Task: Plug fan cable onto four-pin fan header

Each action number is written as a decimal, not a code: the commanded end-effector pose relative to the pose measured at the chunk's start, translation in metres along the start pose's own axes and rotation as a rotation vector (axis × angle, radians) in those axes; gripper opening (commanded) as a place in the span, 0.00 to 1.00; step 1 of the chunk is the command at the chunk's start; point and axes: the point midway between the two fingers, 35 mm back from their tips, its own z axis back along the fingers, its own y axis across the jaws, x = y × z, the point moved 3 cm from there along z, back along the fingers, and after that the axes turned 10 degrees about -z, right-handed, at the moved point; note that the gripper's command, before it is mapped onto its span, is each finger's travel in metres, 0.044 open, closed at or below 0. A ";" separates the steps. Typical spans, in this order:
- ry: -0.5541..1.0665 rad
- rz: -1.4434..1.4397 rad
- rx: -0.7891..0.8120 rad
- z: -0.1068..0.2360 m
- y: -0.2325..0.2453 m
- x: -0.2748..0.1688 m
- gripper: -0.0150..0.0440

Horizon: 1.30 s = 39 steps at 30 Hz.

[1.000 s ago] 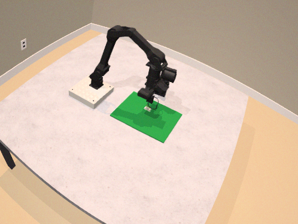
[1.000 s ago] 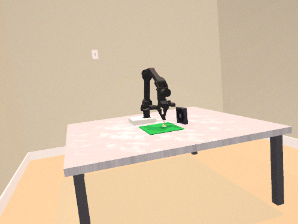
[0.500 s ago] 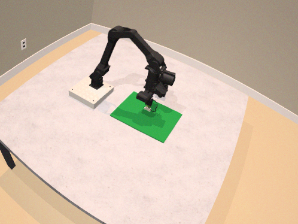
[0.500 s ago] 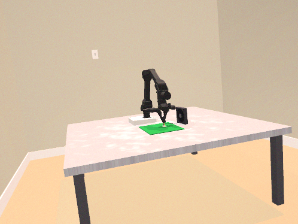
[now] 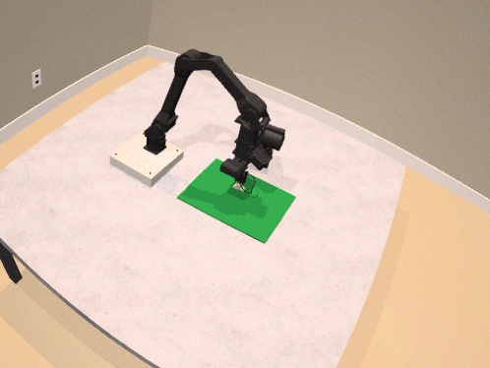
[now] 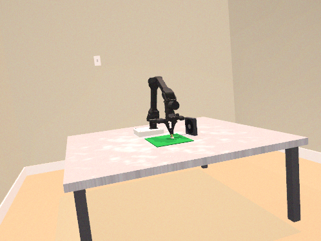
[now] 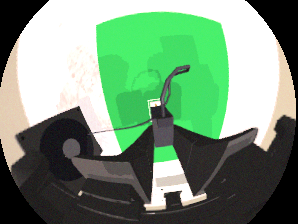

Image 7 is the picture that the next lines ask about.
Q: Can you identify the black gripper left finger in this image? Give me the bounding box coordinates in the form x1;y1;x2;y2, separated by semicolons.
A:
72;125;154;205

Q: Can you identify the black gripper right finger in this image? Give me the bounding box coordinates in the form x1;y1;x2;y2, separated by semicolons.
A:
173;124;259;197

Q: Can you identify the green circuit board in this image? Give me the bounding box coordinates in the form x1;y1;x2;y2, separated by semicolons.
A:
96;11;230;152

